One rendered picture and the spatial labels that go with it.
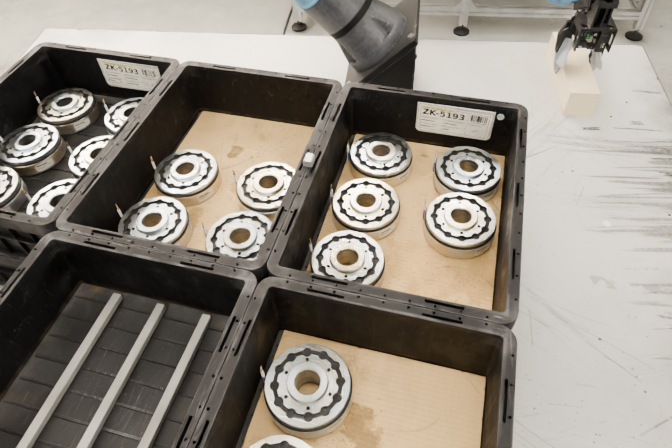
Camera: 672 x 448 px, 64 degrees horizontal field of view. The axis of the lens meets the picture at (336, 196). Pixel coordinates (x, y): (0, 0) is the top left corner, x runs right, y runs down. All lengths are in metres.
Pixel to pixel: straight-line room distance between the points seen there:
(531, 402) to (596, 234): 0.35
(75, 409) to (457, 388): 0.46
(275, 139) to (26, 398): 0.54
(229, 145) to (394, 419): 0.55
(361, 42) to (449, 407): 0.72
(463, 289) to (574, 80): 0.66
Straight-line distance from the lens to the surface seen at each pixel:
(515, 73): 1.39
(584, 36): 1.26
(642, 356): 0.95
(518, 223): 0.72
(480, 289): 0.77
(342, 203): 0.81
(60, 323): 0.83
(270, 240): 0.69
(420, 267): 0.78
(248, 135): 0.99
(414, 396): 0.69
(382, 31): 1.13
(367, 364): 0.70
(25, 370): 0.82
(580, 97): 1.27
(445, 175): 0.86
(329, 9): 1.10
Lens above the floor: 1.47
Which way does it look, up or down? 48 degrees down
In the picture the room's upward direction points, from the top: 3 degrees counter-clockwise
